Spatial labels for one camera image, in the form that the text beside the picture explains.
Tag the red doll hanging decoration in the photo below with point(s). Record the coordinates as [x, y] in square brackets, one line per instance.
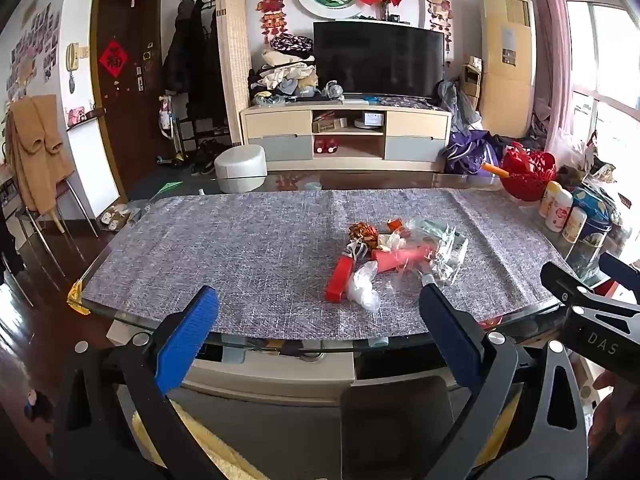
[437, 15]

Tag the white round stool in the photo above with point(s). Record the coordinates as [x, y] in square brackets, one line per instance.
[241, 167]

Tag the purple bag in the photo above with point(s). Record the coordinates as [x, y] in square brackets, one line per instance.
[472, 152]

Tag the cream standing air conditioner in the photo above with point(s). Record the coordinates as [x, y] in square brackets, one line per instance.
[507, 60]

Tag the stacked cardboard boxes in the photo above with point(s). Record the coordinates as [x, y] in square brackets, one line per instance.
[471, 82]

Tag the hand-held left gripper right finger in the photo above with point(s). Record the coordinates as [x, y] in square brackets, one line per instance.
[450, 340]

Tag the brown wooden door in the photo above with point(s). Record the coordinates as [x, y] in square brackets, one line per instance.
[127, 120]

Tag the bags of snacks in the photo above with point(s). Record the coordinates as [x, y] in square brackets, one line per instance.
[592, 170]

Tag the red openwork basket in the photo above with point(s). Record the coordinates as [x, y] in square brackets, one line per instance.
[530, 175]

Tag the beige coat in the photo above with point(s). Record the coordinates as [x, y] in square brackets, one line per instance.
[37, 155]

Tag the pile of clothes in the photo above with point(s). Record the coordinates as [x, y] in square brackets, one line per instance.
[285, 75]

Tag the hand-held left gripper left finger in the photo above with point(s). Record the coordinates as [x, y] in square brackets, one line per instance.
[187, 340]

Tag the red box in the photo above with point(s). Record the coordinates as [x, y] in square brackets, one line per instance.
[337, 280]

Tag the pink curtain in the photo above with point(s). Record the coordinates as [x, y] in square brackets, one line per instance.
[550, 60]

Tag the pair of white slippers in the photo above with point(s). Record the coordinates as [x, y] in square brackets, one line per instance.
[115, 217]

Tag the cream TV cabinet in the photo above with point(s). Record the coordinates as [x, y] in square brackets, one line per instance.
[280, 125]

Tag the window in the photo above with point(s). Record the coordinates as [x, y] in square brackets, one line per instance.
[610, 50]

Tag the clear plastic wrapper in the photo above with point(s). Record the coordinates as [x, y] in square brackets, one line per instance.
[445, 250]

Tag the beige folding screen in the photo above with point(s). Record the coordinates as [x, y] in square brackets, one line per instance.
[235, 60]

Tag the wall photo collage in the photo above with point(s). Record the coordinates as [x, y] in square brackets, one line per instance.
[32, 50]

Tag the white bottle pink label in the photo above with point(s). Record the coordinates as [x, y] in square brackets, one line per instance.
[559, 212]

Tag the small orange wrapper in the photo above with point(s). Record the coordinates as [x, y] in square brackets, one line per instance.
[395, 224]

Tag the beige wall intercom phone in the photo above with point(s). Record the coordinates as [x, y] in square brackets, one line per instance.
[73, 57]

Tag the white bottle yellow cap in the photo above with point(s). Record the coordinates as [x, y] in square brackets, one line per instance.
[550, 200]

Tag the grey plastic bag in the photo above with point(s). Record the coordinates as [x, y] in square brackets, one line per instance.
[457, 105]

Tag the grey woven table runner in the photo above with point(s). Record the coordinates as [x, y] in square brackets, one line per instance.
[225, 250]

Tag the yellow table corner guard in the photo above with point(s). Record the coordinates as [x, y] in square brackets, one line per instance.
[77, 300]

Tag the black flat television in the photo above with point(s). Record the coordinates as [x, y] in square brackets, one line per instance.
[380, 60]

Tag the person's left leg yellow fleece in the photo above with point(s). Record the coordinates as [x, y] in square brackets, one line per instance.
[230, 455]

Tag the orange tube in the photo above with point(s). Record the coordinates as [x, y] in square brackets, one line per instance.
[495, 170]

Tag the glass-top coffee table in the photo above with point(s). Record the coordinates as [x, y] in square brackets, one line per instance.
[280, 375]

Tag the red tube wrapper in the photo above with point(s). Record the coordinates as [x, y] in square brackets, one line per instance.
[395, 259]

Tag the orange gold foil wrapper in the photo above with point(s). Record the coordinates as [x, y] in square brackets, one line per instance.
[364, 232]

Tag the white board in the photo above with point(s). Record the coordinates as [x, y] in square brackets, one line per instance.
[95, 170]

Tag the small white bottle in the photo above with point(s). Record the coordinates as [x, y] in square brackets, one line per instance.
[574, 225]

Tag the white plastic bag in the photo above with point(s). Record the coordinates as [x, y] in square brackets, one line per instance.
[362, 285]

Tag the metal chair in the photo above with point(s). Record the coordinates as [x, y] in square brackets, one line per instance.
[70, 195]

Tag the dark hanging coats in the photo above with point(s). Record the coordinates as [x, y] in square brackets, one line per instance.
[192, 60]

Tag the person's right hand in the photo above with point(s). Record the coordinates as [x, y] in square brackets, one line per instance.
[617, 410]

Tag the red diamond door sign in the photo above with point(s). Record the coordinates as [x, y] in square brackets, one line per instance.
[113, 57]

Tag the red fish hanging decoration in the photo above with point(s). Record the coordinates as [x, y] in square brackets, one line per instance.
[272, 5]

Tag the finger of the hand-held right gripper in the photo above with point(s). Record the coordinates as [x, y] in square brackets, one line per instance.
[565, 282]
[620, 270]

